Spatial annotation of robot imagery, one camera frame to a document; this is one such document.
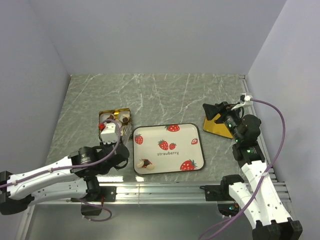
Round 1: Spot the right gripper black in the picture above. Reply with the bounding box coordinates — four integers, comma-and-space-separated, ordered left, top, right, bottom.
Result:
202, 101, 243, 143

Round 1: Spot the gold tin lid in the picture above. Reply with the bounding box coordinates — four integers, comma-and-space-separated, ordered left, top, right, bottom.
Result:
202, 114, 233, 139

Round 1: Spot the white round chocolate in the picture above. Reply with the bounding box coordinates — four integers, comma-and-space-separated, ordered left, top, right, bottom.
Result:
136, 161, 144, 168

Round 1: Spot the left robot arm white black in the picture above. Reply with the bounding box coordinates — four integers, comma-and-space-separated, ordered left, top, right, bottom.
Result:
0, 143, 130, 215

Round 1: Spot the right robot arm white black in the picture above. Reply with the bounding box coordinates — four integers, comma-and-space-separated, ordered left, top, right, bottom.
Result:
202, 101, 303, 240

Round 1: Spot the green gold chocolate tin box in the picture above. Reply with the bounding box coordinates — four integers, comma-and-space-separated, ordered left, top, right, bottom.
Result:
98, 108, 132, 145

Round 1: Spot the white oval chocolate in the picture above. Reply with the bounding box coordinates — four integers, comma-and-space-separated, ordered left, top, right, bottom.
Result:
146, 164, 155, 171

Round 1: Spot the white strawberry tray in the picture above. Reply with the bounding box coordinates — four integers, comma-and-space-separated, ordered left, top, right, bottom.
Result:
133, 123, 205, 176

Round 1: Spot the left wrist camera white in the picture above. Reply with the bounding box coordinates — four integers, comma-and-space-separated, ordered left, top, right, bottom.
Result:
98, 122, 118, 144

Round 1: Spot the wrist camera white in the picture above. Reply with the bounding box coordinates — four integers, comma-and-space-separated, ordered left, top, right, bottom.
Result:
239, 93, 253, 108
98, 122, 118, 144

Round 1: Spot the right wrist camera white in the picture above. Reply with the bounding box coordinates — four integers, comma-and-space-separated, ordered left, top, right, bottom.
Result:
239, 93, 253, 108

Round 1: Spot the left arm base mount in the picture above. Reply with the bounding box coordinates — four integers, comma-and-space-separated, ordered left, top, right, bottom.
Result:
70, 186, 117, 222

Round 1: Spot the aluminium rail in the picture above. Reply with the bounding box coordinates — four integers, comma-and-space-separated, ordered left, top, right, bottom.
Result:
26, 181, 292, 205

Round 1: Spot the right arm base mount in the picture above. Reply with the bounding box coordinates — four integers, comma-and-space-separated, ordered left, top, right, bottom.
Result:
199, 185, 240, 218

